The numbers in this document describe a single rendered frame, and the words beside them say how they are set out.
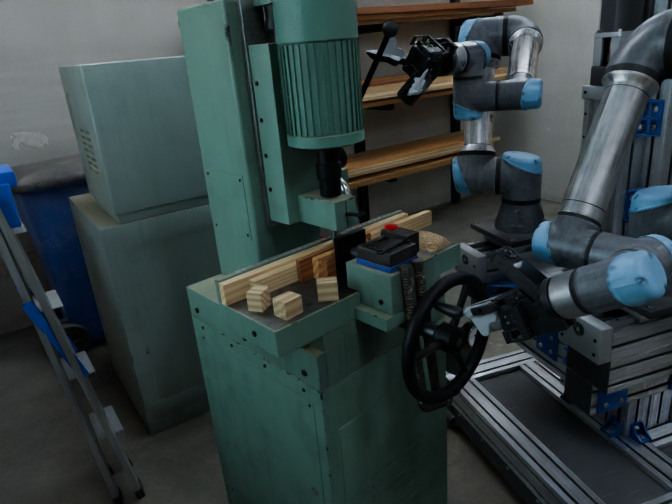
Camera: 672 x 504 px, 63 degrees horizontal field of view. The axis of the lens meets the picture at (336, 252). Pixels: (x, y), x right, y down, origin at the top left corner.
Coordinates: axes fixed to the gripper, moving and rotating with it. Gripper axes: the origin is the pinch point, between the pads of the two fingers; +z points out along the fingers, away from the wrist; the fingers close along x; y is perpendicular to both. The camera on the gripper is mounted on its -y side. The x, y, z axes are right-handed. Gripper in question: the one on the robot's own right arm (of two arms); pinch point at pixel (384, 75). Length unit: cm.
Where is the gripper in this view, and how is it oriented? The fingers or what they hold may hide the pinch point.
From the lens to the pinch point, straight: 129.7
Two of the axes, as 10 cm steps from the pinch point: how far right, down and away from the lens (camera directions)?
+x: 5.8, 7.3, -3.5
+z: -7.4, 3.0, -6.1
